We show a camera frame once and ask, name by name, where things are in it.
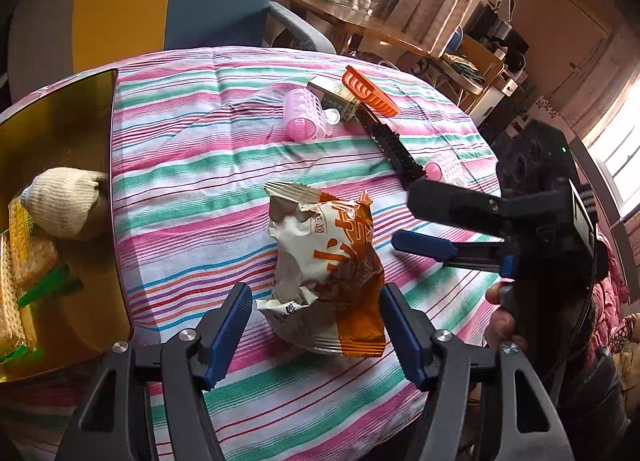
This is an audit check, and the pink hair roller with clip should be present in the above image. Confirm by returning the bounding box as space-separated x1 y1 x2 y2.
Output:
423 160 466 187

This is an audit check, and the black hair comb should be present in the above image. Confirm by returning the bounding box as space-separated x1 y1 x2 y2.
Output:
356 104 425 190

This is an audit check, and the orange white snack bag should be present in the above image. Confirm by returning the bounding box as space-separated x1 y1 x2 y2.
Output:
257 182 386 358

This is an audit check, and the orange plastic comb clip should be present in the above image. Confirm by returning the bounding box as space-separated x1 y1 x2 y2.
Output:
342 65 400 118

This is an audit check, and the small green cream carton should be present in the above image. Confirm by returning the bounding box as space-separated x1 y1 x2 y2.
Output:
307 76 360 122

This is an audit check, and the cracker pack green label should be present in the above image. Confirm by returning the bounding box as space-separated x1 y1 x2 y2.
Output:
8 198 70 308

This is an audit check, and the cream sock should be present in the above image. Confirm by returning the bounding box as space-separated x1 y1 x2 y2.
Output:
20 168 111 241

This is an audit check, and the right hand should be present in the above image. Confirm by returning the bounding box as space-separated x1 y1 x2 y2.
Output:
484 279 527 351

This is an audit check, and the striped pink green tablecloth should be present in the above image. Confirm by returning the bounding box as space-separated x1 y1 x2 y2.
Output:
112 47 494 460

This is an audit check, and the wooden side table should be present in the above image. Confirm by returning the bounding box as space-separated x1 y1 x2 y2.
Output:
288 0 428 57

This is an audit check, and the gold maroon tin box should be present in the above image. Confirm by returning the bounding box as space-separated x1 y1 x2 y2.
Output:
1 68 132 384

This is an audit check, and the grey yellow blue armchair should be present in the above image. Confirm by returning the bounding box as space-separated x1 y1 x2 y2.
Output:
1 0 335 102

